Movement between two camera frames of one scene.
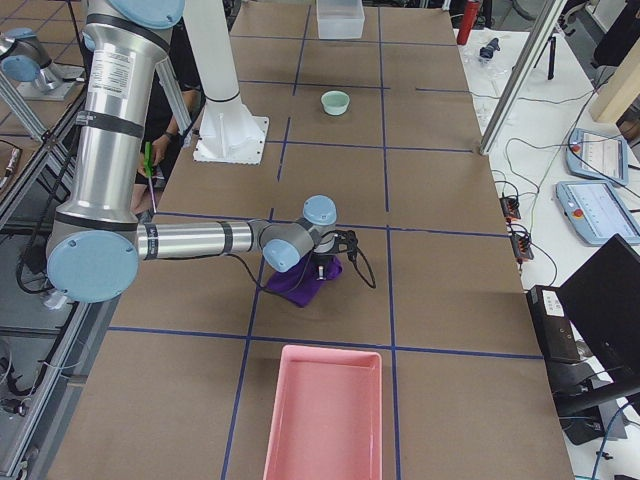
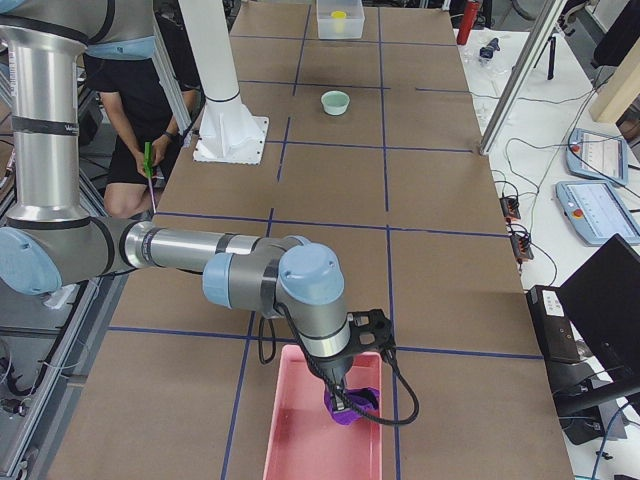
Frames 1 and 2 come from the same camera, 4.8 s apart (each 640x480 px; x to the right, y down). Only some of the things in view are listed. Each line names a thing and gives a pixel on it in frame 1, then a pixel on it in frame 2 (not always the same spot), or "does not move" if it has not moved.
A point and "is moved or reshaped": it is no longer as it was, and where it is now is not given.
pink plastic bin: (327, 416) does not move
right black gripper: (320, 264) to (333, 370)
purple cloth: (299, 285) is moved or reshaped
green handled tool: (148, 159) does not move
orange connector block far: (510, 208) does not move
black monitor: (602, 297) does not move
